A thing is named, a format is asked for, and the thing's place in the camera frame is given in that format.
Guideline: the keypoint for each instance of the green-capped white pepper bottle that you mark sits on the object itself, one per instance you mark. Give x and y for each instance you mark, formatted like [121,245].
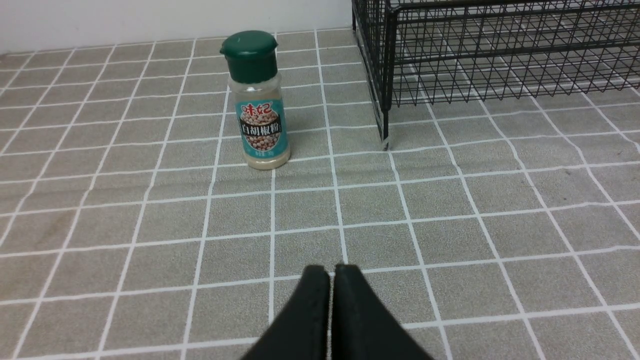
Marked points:
[255,83]

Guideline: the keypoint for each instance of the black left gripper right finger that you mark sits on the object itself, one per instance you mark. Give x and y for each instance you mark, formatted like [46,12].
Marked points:
[362,328]

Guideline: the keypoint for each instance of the black wire mesh shelf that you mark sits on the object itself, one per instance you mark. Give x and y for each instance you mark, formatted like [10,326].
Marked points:
[442,51]

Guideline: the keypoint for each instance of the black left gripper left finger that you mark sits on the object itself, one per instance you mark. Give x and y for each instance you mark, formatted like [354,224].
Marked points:
[299,332]

